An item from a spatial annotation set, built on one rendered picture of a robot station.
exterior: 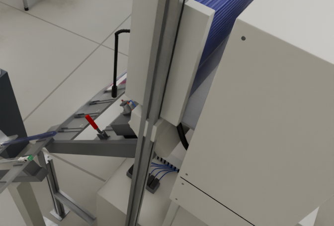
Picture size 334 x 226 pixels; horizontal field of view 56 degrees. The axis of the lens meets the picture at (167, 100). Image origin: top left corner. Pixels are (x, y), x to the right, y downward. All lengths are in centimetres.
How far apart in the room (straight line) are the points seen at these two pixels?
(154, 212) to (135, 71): 88
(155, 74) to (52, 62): 234
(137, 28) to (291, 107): 34
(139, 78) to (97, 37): 250
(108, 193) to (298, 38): 116
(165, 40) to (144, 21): 7
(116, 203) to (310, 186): 96
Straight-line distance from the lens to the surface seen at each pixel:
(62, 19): 346
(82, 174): 227
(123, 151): 106
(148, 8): 62
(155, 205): 151
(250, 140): 71
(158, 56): 64
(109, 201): 150
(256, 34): 55
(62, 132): 153
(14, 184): 136
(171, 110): 74
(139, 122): 81
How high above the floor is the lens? 200
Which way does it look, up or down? 48 degrees down
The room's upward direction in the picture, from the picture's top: 13 degrees clockwise
